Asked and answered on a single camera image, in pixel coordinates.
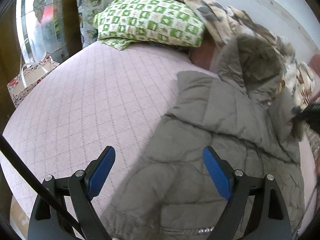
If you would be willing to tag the striped floral cushion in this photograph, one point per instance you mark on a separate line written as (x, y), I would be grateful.
(315, 142)

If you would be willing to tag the cardboard box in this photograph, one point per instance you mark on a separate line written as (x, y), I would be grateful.
(18, 217)

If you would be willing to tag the window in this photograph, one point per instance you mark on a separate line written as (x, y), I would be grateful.
(40, 17)

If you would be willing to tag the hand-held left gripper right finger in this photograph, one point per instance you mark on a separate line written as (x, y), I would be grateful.
(217, 172)

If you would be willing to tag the pink cushion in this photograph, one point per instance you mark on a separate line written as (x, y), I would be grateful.
(315, 66)

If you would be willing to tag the pink quilted bed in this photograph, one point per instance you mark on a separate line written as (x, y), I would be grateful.
(100, 92)

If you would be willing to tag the green checkered pillow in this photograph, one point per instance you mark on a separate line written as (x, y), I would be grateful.
(150, 17)

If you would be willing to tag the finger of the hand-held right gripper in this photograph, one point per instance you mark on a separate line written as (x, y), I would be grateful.
(308, 113)

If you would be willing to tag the grey puffer jacket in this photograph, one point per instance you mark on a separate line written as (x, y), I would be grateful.
(200, 120)

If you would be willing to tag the leaf print blanket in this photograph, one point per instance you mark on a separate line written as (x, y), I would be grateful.
(215, 12)

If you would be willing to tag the floral print bag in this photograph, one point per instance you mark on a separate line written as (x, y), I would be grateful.
(32, 80)

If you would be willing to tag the floral patterned pillow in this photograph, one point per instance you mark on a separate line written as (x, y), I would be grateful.
(87, 12)

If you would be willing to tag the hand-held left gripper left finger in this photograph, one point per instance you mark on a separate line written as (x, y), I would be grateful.
(102, 172)

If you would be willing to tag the brown wooden frame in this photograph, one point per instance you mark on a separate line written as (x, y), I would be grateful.
(72, 10)

